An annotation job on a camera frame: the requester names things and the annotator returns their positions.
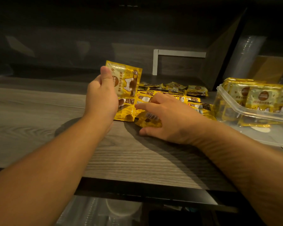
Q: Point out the white angled bracket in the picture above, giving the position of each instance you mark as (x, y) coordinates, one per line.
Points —
(155, 63)

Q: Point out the person's left forearm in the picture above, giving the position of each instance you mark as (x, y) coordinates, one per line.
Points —
(44, 176)

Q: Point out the person's left hand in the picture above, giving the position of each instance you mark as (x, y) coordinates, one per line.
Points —
(101, 101)

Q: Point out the person's right hand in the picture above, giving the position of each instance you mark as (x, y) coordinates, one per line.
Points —
(179, 122)

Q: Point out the person's right forearm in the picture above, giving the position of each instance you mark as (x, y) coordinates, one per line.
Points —
(250, 171)

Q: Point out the wrapped stack of clear cups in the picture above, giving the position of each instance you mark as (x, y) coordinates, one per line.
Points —
(244, 56)

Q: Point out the clear plastic container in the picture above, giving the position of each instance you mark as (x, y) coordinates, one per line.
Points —
(273, 136)

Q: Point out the wrapped stack of white lids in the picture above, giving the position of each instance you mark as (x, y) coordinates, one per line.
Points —
(122, 209)

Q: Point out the brown clipboard with metal clip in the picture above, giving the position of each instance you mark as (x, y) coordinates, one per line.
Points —
(266, 70)

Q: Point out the pile of yellow sachets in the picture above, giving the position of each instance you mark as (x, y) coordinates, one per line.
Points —
(198, 90)

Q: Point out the row of packets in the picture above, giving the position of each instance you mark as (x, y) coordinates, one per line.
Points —
(257, 96)

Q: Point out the clear plastic sleeve of cups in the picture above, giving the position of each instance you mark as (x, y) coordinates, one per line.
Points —
(82, 213)

